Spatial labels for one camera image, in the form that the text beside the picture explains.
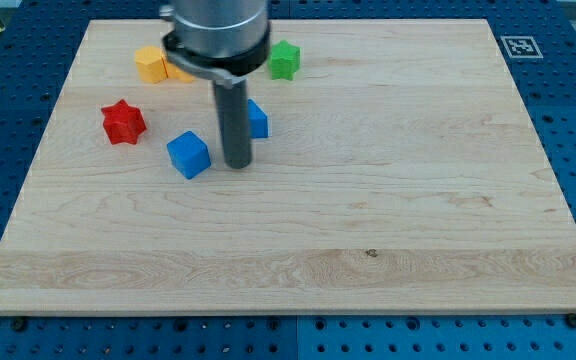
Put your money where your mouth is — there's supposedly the light wooden board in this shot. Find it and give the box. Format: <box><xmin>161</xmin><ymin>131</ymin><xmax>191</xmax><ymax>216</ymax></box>
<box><xmin>0</xmin><ymin>19</ymin><xmax>576</xmax><ymax>317</ymax></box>

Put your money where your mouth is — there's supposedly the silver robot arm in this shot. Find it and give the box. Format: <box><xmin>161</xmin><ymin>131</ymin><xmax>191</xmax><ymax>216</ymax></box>
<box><xmin>159</xmin><ymin>0</ymin><xmax>271</xmax><ymax>89</ymax></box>

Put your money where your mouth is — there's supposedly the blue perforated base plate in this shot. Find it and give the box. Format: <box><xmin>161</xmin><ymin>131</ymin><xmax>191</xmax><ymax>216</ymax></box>
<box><xmin>0</xmin><ymin>1</ymin><xmax>576</xmax><ymax>359</ymax></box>

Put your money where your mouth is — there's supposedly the blue block behind rod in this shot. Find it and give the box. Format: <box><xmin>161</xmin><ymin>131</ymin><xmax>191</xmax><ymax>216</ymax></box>
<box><xmin>247</xmin><ymin>99</ymin><xmax>269</xmax><ymax>139</ymax></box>

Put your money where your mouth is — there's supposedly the red star block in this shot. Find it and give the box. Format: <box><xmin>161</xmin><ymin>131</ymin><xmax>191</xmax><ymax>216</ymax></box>
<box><xmin>101</xmin><ymin>99</ymin><xmax>147</xmax><ymax>145</ymax></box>

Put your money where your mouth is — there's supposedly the green star block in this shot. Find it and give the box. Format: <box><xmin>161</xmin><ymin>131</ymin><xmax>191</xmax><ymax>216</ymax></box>
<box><xmin>268</xmin><ymin>40</ymin><xmax>301</xmax><ymax>81</ymax></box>

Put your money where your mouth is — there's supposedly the white fiducial marker tag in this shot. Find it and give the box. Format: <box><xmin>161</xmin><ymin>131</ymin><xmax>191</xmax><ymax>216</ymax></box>
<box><xmin>501</xmin><ymin>35</ymin><xmax>543</xmax><ymax>59</ymax></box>

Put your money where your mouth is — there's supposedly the blue cube block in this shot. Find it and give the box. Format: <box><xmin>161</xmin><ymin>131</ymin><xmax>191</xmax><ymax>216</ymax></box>
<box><xmin>166</xmin><ymin>131</ymin><xmax>212</xmax><ymax>179</ymax></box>

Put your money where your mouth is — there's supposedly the orange-yellow block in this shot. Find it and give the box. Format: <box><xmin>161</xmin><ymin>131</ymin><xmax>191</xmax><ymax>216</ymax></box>
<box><xmin>164</xmin><ymin>59</ymin><xmax>195</xmax><ymax>83</ymax></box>

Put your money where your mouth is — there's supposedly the grey cylindrical pointer rod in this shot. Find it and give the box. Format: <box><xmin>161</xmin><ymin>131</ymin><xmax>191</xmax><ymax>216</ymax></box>
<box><xmin>213</xmin><ymin>80</ymin><xmax>252</xmax><ymax>169</ymax></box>

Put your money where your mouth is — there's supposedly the yellow hexagon block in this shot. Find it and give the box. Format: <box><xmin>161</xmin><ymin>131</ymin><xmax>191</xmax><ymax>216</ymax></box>
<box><xmin>134</xmin><ymin>46</ymin><xmax>167</xmax><ymax>83</ymax></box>

